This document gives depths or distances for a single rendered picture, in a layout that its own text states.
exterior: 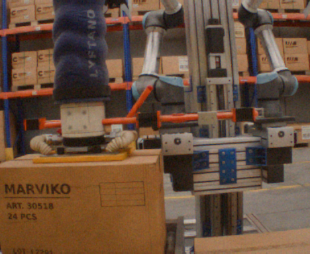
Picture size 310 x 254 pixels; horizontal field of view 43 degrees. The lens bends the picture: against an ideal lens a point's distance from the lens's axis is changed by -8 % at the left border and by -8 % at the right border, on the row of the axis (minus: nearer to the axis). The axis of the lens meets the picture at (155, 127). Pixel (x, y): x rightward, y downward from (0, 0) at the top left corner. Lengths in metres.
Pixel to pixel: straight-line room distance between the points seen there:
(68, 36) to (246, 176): 1.11
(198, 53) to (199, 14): 0.22
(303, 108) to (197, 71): 8.58
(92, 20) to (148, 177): 0.60
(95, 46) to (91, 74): 0.11
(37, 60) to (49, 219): 7.78
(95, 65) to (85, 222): 0.56
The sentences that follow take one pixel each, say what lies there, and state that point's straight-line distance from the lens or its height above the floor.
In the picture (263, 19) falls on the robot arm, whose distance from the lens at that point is 2.35.
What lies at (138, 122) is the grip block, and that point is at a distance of 1.52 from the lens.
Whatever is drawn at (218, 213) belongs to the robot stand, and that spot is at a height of 0.54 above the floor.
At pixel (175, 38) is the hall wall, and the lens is 10.11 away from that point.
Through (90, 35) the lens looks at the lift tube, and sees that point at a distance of 1.54.
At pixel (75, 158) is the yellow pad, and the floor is 0.96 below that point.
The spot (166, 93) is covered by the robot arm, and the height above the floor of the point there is 1.18.
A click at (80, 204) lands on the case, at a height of 0.81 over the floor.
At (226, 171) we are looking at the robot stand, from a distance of 2.06.
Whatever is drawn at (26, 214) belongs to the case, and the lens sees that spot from 1.50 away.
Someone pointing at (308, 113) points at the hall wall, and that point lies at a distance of 10.77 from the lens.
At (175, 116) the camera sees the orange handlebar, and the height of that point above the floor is 1.09.
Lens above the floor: 1.14
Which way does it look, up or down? 3 degrees down
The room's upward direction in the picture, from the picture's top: 3 degrees counter-clockwise
